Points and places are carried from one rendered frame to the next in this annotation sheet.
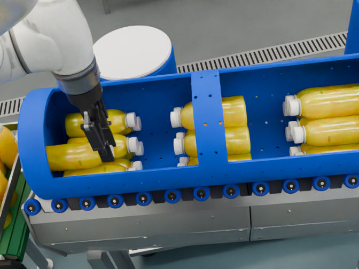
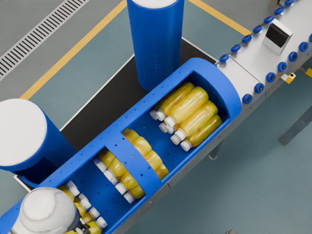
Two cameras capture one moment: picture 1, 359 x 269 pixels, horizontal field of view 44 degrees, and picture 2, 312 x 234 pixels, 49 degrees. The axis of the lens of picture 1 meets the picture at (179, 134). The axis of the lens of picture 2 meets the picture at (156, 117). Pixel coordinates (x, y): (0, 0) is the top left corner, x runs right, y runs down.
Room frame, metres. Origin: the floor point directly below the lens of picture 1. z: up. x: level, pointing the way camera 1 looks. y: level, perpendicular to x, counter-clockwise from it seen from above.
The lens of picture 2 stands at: (0.45, 0.09, 2.29)
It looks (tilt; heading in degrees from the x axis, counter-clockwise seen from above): 68 degrees down; 312
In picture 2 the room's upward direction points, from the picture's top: 3 degrees counter-clockwise
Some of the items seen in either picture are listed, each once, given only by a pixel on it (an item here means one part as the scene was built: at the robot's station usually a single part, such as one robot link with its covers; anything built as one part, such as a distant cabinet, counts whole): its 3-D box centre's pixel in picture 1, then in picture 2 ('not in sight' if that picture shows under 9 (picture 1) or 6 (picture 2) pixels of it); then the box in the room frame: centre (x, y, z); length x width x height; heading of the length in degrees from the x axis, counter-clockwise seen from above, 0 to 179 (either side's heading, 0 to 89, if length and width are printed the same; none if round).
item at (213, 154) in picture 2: not in sight; (219, 141); (0.60, -0.63, 0.31); 0.06 x 0.06 x 0.63; 82
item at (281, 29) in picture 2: not in sight; (275, 39); (0.63, -0.92, 1.00); 0.10 x 0.04 x 0.15; 172
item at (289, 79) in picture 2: not in sight; (285, 74); (0.50, -0.85, 0.92); 0.08 x 0.03 x 0.05; 172
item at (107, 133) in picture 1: (106, 137); not in sight; (0.75, 0.17, 1.13); 0.03 x 0.01 x 0.07; 82
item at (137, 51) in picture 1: (129, 52); (11, 131); (1.20, 0.11, 1.03); 0.28 x 0.28 x 0.01
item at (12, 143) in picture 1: (7, 146); not in sight; (0.94, 0.51, 0.98); 0.07 x 0.07 x 0.16
